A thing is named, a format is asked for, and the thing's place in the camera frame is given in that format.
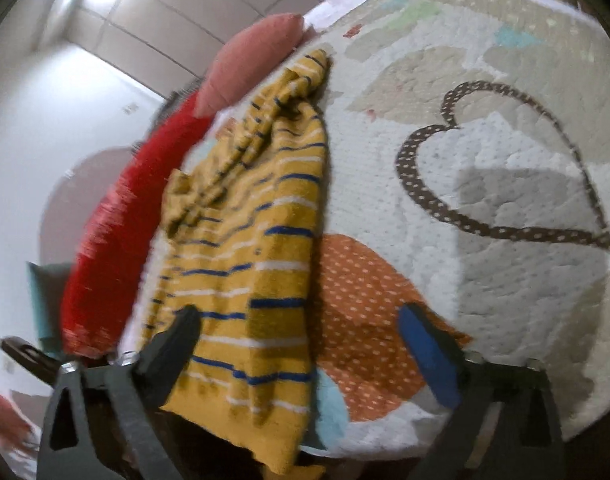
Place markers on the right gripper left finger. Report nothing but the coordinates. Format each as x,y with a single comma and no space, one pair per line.
99,421

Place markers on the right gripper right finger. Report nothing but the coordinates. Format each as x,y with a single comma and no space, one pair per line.
527,440

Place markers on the yellow striped knit sweater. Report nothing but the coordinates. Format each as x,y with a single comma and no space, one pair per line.
241,230

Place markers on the red floral long pillow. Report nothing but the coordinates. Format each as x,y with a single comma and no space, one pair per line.
104,281

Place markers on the teal cushion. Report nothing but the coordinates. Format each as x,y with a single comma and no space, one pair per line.
47,283

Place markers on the arched beige headboard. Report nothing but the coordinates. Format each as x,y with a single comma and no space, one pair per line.
72,201

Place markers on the patchwork heart quilt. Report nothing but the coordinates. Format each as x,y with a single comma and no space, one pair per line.
469,169

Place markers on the grey knit blanket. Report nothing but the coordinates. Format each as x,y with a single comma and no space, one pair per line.
172,104

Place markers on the beige glossy wardrobe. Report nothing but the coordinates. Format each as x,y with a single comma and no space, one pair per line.
147,48

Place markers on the wall light switch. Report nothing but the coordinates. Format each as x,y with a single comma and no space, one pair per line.
130,108

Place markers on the pink corduroy pillow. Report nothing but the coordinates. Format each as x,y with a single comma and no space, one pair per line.
246,60

